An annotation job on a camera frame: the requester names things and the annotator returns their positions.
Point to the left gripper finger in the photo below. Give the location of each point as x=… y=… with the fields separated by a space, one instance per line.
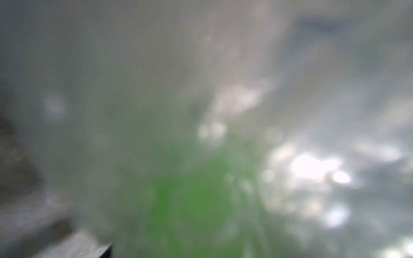
x=103 y=252

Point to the green plastic wine glass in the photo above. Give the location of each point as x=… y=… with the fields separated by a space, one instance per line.
x=202 y=203

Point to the clear bubble wrap sheet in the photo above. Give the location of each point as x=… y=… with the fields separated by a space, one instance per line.
x=96 y=91

